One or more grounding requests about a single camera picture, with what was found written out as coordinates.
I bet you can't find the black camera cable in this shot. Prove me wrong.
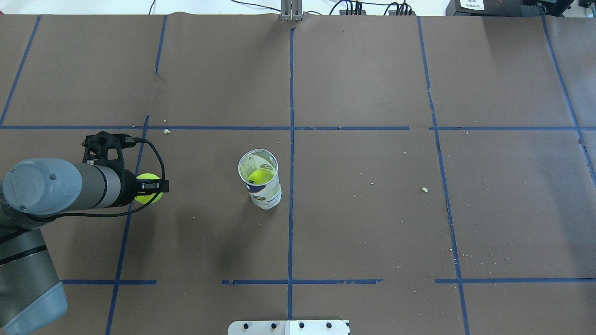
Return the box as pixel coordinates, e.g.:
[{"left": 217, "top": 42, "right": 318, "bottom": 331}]
[{"left": 26, "top": 135, "right": 167, "bottom": 221}]

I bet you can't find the blue tape strip right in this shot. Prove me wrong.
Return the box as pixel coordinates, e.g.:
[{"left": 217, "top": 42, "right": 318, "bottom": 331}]
[{"left": 416, "top": 16, "right": 471, "bottom": 335}]

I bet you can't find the white metal base plate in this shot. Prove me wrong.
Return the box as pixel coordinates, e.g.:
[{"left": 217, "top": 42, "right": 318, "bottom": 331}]
[{"left": 227, "top": 320, "right": 351, "bottom": 335}]

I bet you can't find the black power strip right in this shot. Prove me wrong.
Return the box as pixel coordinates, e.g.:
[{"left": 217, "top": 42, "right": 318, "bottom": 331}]
[{"left": 384, "top": 1, "right": 416, "bottom": 16}]

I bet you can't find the clear plastic ball can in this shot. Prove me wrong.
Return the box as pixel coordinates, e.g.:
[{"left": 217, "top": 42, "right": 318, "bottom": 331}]
[{"left": 237, "top": 149, "right": 282, "bottom": 210}]

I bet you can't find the yellow-green tennis ball in can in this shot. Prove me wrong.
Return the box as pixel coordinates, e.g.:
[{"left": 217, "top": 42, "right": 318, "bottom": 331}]
[{"left": 247, "top": 169, "right": 275, "bottom": 185}]

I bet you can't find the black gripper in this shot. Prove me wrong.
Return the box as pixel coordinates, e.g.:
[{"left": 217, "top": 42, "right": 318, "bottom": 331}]
[{"left": 121, "top": 169, "right": 169, "bottom": 207}]

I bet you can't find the black equipment box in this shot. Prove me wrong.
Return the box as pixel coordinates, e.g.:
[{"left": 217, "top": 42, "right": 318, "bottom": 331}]
[{"left": 445, "top": 0, "right": 573, "bottom": 17}]

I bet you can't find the blue tape strip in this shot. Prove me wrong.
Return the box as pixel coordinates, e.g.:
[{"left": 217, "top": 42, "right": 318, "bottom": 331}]
[
  {"left": 416, "top": 16, "right": 471, "bottom": 335},
  {"left": 105, "top": 14, "right": 168, "bottom": 335}
]

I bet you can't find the blue tape strip lengthwise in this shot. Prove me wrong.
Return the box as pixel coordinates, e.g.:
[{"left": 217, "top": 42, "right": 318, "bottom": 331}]
[{"left": 287, "top": 28, "right": 296, "bottom": 320}]

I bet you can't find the black power strip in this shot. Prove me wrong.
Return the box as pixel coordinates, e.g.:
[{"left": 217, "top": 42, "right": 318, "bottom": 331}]
[
  {"left": 384, "top": 1, "right": 416, "bottom": 16},
  {"left": 337, "top": 0, "right": 366, "bottom": 16}
]

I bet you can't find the blue tape strip far left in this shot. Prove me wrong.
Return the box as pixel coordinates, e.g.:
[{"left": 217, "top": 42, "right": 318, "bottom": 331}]
[{"left": 105, "top": 14, "right": 168, "bottom": 335}]

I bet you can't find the brown paper table cover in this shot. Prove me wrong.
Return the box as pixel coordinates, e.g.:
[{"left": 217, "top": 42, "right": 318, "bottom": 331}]
[{"left": 1, "top": 13, "right": 595, "bottom": 335}]

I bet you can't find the yellow-green tennis ball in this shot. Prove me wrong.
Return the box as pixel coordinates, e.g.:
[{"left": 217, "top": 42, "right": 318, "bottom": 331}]
[
  {"left": 247, "top": 169, "right": 275, "bottom": 185},
  {"left": 134, "top": 173, "right": 163, "bottom": 204}
]

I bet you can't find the black power strip left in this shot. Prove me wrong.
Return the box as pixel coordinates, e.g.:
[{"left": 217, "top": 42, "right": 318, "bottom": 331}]
[{"left": 337, "top": 0, "right": 366, "bottom": 16}]

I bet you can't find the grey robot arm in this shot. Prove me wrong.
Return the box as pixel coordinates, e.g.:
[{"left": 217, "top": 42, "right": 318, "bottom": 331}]
[{"left": 1, "top": 158, "right": 169, "bottom": 335}]

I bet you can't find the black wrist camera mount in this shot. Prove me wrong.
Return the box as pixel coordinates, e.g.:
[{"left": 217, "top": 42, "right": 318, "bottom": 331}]
[{"left": 81, "top": 131, "right": 126, "bottom": 173}]

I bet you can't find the blue tape strip crosswise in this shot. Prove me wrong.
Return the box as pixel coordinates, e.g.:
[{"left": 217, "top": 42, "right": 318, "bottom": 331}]
[{"left": 1, "top": 126, "right": 596, "bottom": 132}]

